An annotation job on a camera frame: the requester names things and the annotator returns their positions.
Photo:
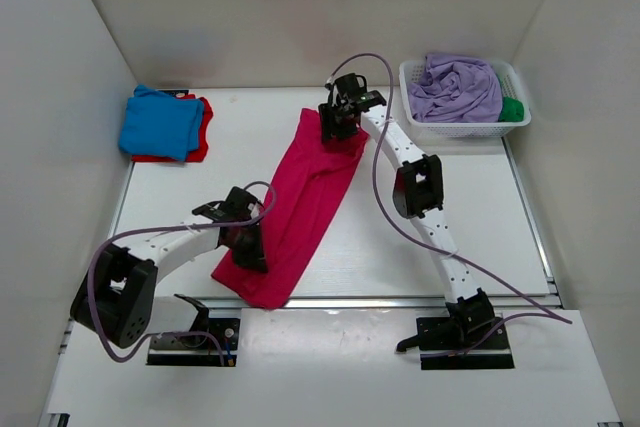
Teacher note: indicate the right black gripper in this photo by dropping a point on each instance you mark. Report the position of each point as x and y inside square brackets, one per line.
[331, 131]

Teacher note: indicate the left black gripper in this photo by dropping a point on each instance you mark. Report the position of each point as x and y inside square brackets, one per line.
[255, 258]

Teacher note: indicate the magenta t shirt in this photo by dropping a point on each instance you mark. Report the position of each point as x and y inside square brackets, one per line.
[310, 183]

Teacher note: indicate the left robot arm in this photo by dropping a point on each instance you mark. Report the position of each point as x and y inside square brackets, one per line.
[117, 298]

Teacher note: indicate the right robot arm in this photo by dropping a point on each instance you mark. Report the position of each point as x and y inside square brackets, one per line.
[417, 195]

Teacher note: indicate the white plastic basket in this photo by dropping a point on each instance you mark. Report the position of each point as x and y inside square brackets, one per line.
[511, 85]

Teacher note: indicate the red folded t shirt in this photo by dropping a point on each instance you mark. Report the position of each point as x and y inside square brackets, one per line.
[194, 156]

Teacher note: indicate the lavender t shirt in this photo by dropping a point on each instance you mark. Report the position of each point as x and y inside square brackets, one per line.
[455, 89]

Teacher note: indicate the blue folded t shirt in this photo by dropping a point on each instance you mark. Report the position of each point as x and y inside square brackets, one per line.
[158, 124]

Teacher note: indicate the green t shirt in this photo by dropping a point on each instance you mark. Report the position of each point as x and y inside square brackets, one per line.
[512, 111]

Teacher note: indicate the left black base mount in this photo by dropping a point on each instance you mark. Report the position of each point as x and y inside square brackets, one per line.
[187, 333]

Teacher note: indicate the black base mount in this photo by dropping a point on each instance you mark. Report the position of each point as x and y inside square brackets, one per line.
[187, 333]
[442, 346]

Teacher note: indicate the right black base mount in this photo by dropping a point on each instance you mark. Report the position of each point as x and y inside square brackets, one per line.
[442, 346]

